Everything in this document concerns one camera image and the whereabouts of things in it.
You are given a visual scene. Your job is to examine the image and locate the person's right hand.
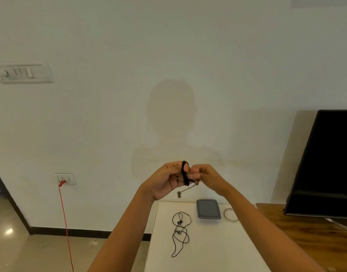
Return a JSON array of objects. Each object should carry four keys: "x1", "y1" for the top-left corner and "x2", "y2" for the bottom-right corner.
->
[{"x1": 190, "y1": 163, "x2": 230, "y2": 198}]

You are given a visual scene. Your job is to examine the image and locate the person's left hand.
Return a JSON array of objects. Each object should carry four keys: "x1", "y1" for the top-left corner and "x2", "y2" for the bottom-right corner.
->
[{"x1": 139, "y1": 161, "x2": 201, "y2": 201}]

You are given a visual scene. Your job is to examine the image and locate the black earphones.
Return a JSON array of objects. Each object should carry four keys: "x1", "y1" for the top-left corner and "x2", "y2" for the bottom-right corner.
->
[{"x1": 176, "y1": 160, "x2": 200, "y2": 199}]

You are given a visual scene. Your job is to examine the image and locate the grey lidded container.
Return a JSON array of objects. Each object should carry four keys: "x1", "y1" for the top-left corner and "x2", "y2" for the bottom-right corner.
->
[{"x1": 196, "y1": 199, "x2": 222, "y2": 221}]

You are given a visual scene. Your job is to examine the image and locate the clear tape roll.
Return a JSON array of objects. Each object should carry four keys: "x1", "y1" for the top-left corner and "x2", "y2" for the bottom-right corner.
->
[{"x1": 224, "y1": 208, "x2": 239, "y2": 223}]

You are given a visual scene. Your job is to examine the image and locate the black earphone cable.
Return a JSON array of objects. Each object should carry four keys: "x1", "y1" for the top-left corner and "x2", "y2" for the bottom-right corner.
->
[{"x1": 171, "y1": 211, "x2": 192, "y2": 258}]

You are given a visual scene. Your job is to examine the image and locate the person's left forearm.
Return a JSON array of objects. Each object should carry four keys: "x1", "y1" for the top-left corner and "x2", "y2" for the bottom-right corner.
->
[{"x1": 87, "y1": 187, "x2": 158, "y2": 272}]

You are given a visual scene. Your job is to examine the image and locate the person's right forearm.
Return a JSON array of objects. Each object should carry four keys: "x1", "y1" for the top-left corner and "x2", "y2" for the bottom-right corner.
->
[{"x1": 218, "y1": 184, "x2": 327, "y2": 272}]

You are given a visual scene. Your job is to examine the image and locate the black television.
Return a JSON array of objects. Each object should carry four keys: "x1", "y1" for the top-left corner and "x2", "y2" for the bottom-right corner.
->
[{"x1": 283, "y1": 109, "x2": 347, "y2": 220}]

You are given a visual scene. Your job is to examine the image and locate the wooden board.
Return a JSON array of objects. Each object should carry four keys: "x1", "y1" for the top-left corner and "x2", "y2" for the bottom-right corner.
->
[{"x1": 256, "y1": 203, "x2": 347, "y2": 272}]

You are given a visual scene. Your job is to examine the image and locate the silver television stand leg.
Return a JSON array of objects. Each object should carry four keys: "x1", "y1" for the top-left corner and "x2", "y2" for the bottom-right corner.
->
[{"x1": 325, "y1": 218, "x2": 347, "y2": 234}]

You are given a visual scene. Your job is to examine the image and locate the white wall socket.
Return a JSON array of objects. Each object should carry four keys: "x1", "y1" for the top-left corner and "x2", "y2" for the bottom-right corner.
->
[{"x1": 54, "y1": 173, "x2": 78, "y2": 186}]

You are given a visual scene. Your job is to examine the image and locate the red power cable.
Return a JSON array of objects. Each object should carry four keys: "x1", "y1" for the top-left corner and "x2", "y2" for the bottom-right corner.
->
[{"x1": 58, "y1": 179, "x2": 75, "y2": 272}]

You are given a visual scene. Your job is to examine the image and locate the white wall switch panel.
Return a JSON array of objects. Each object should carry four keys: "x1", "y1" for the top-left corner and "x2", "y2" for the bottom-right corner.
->
[{"x1": 0, "y1": 62, "x2": 55, "y2": 85}]

